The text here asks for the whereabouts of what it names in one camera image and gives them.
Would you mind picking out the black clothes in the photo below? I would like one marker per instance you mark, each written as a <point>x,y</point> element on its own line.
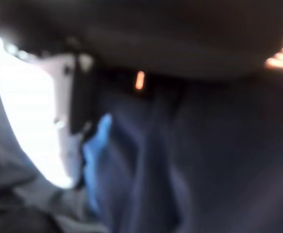
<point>180,36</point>

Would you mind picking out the blue clothes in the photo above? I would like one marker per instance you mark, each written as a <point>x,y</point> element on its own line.
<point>180,157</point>

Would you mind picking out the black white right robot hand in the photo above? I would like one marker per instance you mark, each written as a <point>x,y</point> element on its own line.
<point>34,116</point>

